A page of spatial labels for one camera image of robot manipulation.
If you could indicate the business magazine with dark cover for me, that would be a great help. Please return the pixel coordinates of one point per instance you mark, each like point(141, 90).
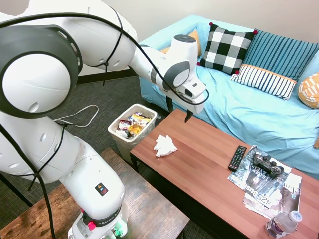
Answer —
point(256, 181)

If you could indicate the magazine with white cover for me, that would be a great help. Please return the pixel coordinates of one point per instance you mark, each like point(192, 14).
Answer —
point(286, 196)

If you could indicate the navy white striped pillow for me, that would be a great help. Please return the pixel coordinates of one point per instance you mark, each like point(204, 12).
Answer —
point(265, 81)

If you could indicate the reddish wooden coffee table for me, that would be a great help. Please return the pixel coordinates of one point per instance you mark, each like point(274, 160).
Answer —
point(211, 174)

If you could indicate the teal striped pillow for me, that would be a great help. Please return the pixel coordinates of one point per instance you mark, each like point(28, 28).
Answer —
point(279, 53)

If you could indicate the white trash bin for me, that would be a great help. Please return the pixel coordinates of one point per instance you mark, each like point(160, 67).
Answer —
point(124, 139)

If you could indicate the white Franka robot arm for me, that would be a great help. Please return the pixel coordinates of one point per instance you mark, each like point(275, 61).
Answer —
point(37, 82)

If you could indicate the crumpled white tissue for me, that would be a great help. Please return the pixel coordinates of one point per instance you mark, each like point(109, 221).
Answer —
point(164, 146)

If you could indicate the rustic brown wooden table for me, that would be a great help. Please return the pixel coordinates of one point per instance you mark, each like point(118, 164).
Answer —
point(149, 206)

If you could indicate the orange white patterned pillow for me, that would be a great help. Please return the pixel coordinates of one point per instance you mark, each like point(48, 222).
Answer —
point(310, 90)

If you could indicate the black remote control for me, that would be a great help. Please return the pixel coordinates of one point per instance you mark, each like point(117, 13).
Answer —
point(237, 158)

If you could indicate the black game controller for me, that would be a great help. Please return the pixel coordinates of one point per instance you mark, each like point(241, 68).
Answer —
point(268, 165)

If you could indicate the sofa with blue cover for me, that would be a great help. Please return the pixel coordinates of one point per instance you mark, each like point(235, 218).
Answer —
point(249, 117)

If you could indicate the snack wrappers trash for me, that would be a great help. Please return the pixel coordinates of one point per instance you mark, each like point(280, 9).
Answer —
point(133, 124)

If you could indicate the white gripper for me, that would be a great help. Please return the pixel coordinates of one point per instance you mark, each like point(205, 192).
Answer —
point(193, 94)

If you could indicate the clear plastic water bottle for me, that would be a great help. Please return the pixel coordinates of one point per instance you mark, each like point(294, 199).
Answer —
point(282, 224)

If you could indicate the black white checkered pillow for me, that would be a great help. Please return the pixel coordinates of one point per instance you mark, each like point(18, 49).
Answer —
point(225, 48)

